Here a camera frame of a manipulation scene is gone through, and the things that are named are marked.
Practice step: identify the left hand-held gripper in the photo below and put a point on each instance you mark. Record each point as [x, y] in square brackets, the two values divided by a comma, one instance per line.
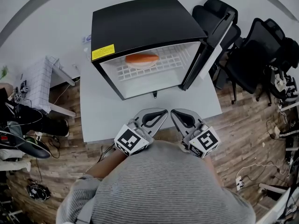
[129, 140]

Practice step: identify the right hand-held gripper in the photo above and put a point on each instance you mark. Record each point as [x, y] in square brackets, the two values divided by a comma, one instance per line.
[205, 141]

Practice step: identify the white round plate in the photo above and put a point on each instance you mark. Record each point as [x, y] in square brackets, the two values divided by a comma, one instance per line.
[142, 65]

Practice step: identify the orange carrot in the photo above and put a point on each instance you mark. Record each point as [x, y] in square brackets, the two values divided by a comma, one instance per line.
[140, 58]

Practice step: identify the black mini fridge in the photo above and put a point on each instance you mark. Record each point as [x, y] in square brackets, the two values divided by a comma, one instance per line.
[140, 22]

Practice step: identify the person's left forearm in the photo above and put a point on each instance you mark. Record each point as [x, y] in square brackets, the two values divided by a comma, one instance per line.
[109, 164]

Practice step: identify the person's right forearm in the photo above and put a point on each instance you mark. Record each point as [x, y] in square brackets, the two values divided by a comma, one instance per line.
[209, 165]

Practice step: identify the grey table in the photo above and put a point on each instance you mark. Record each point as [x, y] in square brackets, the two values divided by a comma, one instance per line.
[116, 120]

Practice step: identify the person's grey striped sweater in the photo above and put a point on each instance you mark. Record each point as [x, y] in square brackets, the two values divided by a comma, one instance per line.
[158, 185]

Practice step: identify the white power strip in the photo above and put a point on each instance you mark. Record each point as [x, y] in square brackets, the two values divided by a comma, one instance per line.
[238, 183]

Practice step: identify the clear plastic bottle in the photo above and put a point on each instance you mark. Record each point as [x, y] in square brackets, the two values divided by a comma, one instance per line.
[87, 53]

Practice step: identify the blue and white packet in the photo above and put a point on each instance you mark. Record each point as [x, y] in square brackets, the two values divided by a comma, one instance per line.
[86, 38]

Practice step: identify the black hard-shell backpack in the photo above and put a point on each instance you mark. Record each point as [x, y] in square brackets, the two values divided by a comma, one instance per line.
[37, 149]

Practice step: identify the white grid tablecloth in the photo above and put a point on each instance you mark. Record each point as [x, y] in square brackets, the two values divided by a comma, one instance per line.
[35, 83]

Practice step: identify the black round device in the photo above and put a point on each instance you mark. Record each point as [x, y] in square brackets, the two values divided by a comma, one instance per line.
[38, 192]

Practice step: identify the small green plant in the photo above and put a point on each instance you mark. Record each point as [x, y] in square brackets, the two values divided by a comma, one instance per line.
[3, 72]

